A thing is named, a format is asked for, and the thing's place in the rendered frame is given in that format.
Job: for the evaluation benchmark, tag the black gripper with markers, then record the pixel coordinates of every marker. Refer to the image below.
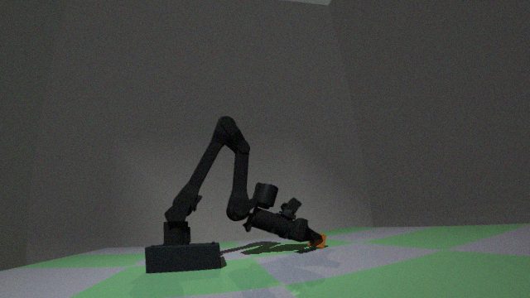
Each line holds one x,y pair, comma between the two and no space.
297,230

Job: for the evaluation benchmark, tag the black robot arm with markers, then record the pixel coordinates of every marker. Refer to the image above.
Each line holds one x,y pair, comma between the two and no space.
176,230

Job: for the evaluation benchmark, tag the orange block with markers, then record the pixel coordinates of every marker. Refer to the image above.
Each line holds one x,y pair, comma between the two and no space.
318,243

